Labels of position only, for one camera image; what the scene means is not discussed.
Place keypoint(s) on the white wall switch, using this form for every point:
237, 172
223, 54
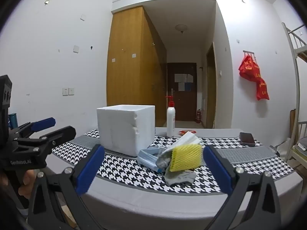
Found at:
71, 91

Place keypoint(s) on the grey sock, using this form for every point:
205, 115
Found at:
179, 177

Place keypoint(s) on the yellow foam net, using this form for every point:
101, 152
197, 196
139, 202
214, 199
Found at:
186, 157

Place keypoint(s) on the person's left hand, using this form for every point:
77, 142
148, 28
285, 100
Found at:
26, 184

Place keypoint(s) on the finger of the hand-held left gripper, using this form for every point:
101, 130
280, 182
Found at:
62, 133
44, 123

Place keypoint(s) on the pale blue foam sheet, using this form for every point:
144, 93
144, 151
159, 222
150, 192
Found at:
147, 158

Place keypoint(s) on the houndstooth table mat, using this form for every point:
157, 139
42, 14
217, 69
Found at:
124, 170

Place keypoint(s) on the red plastic bag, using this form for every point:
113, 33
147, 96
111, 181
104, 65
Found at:
262, 89
248, 68

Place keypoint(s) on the wooden wardrobe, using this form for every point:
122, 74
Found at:
129, 76

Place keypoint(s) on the blue paper sheet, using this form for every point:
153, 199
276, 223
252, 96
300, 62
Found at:
188, 86

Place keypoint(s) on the metal hook rack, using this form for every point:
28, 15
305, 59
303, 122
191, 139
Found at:
249, 52

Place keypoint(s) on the flower print tissue pack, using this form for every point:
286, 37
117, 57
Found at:
164, 160

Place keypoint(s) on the folded wooden boards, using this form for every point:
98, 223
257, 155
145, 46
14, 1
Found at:
292, 124

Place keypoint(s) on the dark brown door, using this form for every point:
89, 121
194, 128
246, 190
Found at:
182, 105

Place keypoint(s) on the blue bottle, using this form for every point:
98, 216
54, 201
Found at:
13, 121

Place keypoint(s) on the white lotion bottle red pump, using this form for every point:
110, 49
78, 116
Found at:
170, 122

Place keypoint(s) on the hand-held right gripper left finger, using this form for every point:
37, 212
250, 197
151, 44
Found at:
91, 167

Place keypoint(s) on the white paper sheet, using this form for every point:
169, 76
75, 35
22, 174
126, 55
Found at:
181, 86
189, 78
178, 78

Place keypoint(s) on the white towel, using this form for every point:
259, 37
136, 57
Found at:
189, 139

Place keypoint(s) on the red snack packet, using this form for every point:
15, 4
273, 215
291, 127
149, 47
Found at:
186, 131

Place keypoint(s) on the wooden side door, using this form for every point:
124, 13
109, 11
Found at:
211, 88

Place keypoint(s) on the ceiling lamp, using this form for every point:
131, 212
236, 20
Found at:
181, 28

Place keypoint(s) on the red fire extinguisher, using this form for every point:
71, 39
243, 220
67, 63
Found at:
198, 117

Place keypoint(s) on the white foam box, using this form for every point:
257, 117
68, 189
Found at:
120, 129

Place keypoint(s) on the white wall socket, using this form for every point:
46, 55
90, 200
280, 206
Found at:
65, 91

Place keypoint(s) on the metal bunk bed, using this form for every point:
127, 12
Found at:
298, 76

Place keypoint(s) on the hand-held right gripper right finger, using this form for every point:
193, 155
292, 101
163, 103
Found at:
215, 165

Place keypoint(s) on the white wall plate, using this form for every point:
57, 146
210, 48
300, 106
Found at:
83, 17
76, 48

